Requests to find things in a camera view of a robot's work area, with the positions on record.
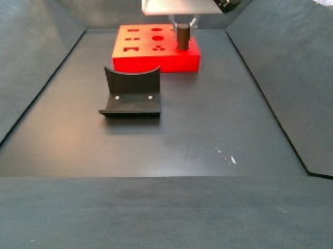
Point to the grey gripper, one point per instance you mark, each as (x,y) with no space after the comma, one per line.
(180,7)

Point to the black curved holder stand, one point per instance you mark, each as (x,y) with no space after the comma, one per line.
(134,93)

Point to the red shape-sorting block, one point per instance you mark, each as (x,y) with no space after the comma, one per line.
(146,46)

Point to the dark brown hexagon peg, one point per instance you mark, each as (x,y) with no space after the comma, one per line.
(182,36)

